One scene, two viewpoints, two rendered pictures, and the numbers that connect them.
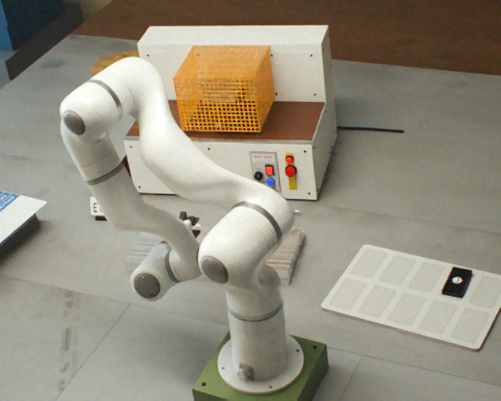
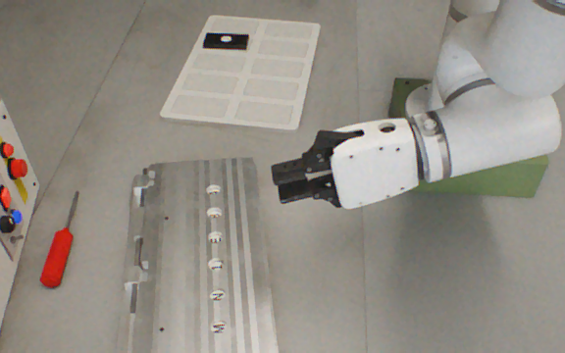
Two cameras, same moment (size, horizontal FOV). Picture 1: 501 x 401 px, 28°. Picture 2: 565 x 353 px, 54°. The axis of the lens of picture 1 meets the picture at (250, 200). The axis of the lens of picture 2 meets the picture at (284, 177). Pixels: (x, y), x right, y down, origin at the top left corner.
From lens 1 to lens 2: 2.48 m
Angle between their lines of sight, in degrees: 81
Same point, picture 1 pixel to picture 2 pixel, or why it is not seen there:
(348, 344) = (345, 102)
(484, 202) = (66, 46)
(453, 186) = (25, 70)
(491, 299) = (245, 23)
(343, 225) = (109, 147)
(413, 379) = (375, 55)
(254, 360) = not seen: hidden behind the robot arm
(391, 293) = (253, 81)
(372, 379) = (389, 77)
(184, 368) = (470, 237)
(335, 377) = not seen: hidden behind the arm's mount
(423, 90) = not seen: outside the picture
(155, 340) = (436, 297)
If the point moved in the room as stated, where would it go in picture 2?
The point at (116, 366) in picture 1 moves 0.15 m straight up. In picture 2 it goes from (520, 331) to (558, 265)
